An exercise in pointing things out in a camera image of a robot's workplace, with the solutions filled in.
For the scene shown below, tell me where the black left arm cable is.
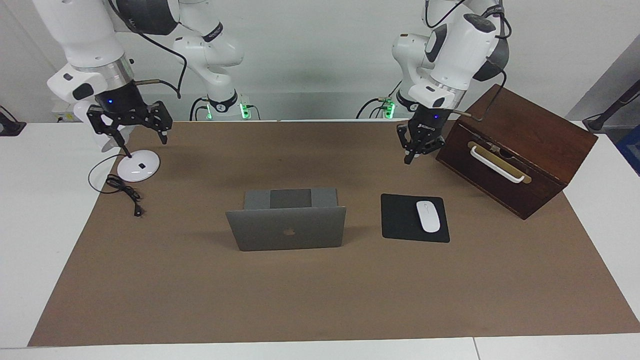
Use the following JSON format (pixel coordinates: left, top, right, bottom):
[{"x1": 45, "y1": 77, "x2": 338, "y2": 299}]
[{"x1": 424, "y1": 0, "x2": 508, "y2": 122}]

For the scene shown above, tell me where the brown table mat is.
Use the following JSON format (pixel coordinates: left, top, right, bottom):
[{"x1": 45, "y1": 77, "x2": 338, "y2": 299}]
[{"x1": 27, "y1": 120, "x2": 640, "y2": 347}]

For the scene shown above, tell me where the white computer mouse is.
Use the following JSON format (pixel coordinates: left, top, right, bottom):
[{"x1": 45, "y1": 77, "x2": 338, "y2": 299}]
[{"x1": 416, "y1": 200, "x2": 441, "y2": 234}]

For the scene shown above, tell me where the white box handle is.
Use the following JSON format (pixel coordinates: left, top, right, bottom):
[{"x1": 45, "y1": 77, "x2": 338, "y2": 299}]
[{"x1": 470, "y1": 145, "x2": 526, "y2": 184}]

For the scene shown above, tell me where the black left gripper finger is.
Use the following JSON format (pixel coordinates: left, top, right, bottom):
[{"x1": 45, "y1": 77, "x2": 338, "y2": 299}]
[
  {"x1": 397, "y1": 124, "x2": 417, "y2": 165},
  {"x1": 419, "y1": 136, "x2": 447, "y2": 157}
]

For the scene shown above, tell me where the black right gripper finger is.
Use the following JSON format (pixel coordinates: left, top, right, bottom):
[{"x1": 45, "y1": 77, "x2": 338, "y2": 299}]
[
  {"x1": 145, "y1": 101, "x2": 173, "y2": 145},
  {"x1": 86, "y1": 106, "x2": 127, "y2": 149}
]

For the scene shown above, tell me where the black left base cable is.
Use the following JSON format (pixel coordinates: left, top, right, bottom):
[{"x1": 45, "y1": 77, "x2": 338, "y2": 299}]
[{"x1": 356, "y1": 82, "x2": 401, "y2": 120}]

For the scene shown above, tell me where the black base cable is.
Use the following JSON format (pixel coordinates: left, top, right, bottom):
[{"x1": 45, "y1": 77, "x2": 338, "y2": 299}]
[
  {"x1": 189, "y1": 97, "x2": 211, "y2": 122},
  {"x1": 356, "y1": 82, "x2": 401, "y2": 120}
]

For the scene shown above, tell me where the black camera stand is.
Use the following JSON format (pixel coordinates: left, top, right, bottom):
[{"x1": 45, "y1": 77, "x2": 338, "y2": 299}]
[{"x1": 582, "y1": 79, "x2": 640, "y2": 134}]

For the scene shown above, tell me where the silver Apple laptop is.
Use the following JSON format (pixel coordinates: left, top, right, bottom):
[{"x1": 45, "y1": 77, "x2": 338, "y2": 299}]
[{"x1": 225, "y1": 187, "x2": 347, "y2": 252}]

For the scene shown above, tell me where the white desk lamp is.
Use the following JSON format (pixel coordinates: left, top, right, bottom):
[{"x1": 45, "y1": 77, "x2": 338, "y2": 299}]
[{"x1": 73, "y1": 100, "x2": 161, "y2": 183}]

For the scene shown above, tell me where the dark brown wooden box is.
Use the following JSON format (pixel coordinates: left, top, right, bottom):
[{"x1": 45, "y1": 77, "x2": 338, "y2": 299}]
[{"x1": 435, "y1": 83, "x2": 599, "y2": 221}]

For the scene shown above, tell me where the blue crate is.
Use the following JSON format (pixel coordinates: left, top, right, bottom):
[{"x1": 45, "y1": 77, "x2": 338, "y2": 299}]
[{"x1": 616, "y1": 125, "x2": 640, "y2": 177}]

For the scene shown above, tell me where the black lamp power cable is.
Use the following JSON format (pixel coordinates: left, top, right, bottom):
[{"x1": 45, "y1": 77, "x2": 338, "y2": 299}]
[{"x1": 88, "y1": 153, "x2": 145, "y2": 218}]

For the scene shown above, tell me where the brass handle plate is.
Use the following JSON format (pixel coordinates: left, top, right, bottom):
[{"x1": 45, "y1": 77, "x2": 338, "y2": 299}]
[{"x1": 467, "y1": 141, "x2": 532, "y2": 185}]

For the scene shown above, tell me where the black right base cable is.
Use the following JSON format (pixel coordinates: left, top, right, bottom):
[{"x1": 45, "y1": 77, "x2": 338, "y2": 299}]
[{"x1": 189, "y1": 97, "x2": 211, "y2": 122}]

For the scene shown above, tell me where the black clamp mount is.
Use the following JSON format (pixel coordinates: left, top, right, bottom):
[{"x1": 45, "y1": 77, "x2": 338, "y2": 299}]
[{"x1": 0, "y1": 105, "x2": 27, "y2": 137}]

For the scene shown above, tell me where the black mouse pad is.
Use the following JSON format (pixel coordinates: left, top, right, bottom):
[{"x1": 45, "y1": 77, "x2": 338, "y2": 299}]
[{"x1": 380, "y1": 193, "x2": 451, "y2": 244}]

